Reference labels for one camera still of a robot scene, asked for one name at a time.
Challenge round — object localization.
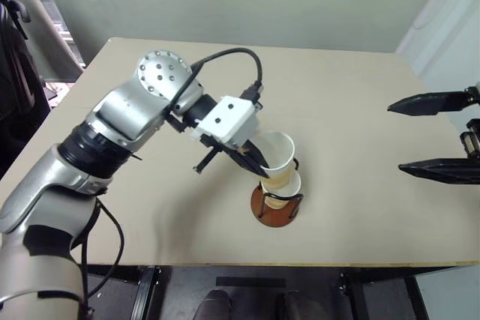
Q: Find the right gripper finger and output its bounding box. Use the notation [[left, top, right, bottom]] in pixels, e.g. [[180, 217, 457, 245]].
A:
[[387, 89, 480, 117], [397, 157, 480, 186]]

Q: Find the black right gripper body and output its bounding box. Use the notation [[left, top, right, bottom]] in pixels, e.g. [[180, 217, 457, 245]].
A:
[[459, 118, 480, 159]]

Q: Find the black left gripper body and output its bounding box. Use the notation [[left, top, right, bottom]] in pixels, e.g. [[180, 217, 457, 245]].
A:
[[192, 133, 252, 176]]

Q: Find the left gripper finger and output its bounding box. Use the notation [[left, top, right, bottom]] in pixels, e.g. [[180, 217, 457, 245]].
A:
[[246, 142, 270, 169], [226, 148, 272, 180]]

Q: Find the white paper cup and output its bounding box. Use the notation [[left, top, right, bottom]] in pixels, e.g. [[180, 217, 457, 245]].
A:
[[261, 172, 303, 211], [257, 130, 296, 190]]

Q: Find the black floor tape strip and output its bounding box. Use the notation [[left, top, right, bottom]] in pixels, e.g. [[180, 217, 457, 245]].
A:
[[215, 277, 287, 289]]

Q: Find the dark rounded shape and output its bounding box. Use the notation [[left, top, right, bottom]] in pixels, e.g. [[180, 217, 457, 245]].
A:
[[194, 289, 233, 320]]

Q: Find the window with blinds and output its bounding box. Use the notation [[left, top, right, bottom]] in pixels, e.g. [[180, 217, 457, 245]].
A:
[[34, 0, 84, 70]]

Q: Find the black backpack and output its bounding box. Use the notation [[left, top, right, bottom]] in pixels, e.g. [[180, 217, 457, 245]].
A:
[[0, 0, 52, 177]]

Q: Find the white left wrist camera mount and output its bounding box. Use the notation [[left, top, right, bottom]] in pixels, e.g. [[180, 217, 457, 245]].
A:
[[190, 95, 261, 149]]

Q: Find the wire cup holder wooden base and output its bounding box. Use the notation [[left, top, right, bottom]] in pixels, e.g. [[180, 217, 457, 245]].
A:
[[250, 157, 305, 229]]

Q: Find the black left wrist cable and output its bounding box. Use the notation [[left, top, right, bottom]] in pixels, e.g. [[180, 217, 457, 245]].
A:
[[164, 47, 266, 134]]

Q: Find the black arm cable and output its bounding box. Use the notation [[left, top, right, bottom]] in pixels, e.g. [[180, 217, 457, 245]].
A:
[[80, 195, 126, 316]]

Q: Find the black metal table frame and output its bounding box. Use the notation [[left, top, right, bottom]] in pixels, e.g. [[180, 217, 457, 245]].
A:
[[76, 265, 453, 320]]

